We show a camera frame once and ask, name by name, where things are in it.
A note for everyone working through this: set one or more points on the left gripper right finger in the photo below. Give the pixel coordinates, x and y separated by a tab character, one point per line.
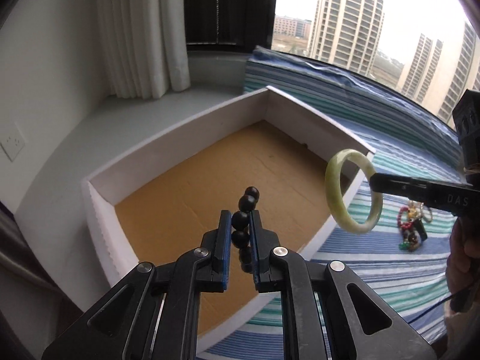
328	311

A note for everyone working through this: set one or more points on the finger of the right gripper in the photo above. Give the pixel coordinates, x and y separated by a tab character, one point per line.
458	199

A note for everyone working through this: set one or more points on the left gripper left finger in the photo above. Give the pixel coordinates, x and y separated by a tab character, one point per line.
153	312

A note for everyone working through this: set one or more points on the pale green jade bangle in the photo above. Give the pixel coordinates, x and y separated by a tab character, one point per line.
334	196

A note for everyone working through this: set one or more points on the pile of mixed jewelry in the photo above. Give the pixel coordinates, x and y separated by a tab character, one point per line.
410	222

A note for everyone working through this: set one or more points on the person's right hand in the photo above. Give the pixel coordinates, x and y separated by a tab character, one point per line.
463	250

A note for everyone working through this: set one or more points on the blue green striped bed sheet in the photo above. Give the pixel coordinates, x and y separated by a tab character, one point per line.
408	141

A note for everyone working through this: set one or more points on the black window blind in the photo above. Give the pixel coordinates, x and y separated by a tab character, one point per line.
229	25

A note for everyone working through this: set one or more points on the white curtain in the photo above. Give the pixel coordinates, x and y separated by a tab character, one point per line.
144	46

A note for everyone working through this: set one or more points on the white wall socket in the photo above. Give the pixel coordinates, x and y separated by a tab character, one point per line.
12	140

